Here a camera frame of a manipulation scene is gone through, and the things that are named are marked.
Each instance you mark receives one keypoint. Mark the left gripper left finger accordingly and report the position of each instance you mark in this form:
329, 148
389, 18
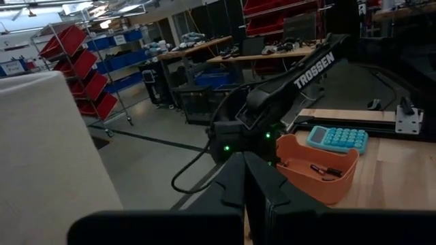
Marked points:
204, 228

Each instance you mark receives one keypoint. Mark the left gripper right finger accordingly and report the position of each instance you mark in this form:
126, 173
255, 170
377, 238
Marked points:
306, 228

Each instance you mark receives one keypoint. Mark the orange plastic bin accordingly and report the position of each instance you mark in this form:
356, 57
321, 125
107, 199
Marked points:
337, 190

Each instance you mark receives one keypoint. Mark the batteries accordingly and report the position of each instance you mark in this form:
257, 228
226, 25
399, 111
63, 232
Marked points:
317, 169

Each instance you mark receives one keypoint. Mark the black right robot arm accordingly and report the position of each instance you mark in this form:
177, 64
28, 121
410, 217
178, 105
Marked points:
306, 75

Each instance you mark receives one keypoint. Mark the blue crate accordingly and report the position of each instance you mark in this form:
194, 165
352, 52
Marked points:
214, 78

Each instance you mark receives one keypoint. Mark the wooden workbench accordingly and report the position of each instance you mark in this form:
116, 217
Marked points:
204, 44
259, 57

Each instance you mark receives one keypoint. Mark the blue calculator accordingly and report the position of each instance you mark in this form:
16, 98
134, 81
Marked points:
337, 139

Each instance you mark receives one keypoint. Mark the black equipment cart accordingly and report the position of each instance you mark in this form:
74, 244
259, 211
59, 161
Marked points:
156, 81

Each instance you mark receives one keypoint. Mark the red shelf bin row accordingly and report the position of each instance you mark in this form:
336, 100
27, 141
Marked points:
269, 24

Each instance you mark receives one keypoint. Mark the black background screen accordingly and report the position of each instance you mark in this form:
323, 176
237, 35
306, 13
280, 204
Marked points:
299, 27

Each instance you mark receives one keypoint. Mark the red storage bin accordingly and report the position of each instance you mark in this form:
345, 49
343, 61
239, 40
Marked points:
76, 63
102, 105
90, 85
64, 41

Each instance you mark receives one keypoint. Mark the blue storage bin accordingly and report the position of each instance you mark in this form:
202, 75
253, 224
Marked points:
133, 35
102, 43

